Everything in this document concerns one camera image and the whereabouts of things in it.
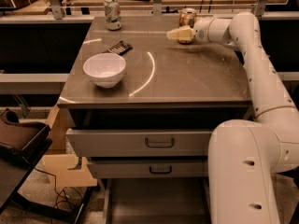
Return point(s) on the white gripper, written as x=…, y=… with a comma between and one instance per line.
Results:
x=200, y=32

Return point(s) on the orange soda can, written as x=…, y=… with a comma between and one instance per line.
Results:
x=187, y=17

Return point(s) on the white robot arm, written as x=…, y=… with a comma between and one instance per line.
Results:
x=243, y=154

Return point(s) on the green white soda can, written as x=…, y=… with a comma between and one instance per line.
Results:
x=113, y=14

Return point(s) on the grey drawer cabinet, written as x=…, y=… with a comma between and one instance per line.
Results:
x=166, y=86

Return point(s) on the open bottom drawer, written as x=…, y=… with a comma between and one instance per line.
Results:
x=156, y=201

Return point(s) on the dark snack bar wrapper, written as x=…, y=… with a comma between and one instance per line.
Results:
x=120, y=48

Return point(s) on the white bowl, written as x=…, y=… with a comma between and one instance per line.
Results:
x=105, y=70

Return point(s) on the cardboard box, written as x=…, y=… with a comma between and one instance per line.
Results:
x=61, y=162

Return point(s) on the brown black chair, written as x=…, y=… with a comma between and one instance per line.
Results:
x=22, y=145

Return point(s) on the top drawer with handle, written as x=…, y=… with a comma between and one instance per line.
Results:
x=138, y=143

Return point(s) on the drawer with handle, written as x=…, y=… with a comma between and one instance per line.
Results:
x=148, y=168
x=138, y=143

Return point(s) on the middle drawer with handle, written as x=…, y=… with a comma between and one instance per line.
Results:
x=148, y=168

